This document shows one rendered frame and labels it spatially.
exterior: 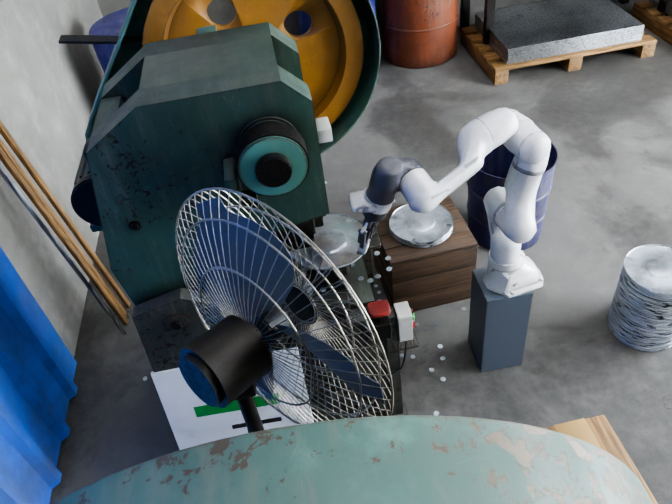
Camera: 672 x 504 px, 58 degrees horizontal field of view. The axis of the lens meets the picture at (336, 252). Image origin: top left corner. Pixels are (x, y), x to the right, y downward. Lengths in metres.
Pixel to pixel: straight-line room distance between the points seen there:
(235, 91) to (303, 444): 1.16
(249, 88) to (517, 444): 1.18
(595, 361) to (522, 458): 2.26
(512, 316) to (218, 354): 1.59
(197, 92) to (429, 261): 1.46
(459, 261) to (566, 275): 0.61
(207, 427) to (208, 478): 1.78
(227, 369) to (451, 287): 1.92
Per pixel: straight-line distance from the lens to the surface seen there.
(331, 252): 2.07
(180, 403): 2.23
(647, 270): 2.73
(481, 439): 0.55
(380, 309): 1.90
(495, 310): 2.40
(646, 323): 2.78
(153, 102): 1.59
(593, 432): 2.22
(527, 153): 1.92
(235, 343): 1.08
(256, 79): 1.58
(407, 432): 0.53
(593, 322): 2.96
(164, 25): 2.06
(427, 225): 2.76
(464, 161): 1.81
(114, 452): 2.78
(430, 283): 2.80
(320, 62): 2.17
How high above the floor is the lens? 2.18
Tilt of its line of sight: 42 degrees down
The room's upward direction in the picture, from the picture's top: 9 degrees counter-clockwise
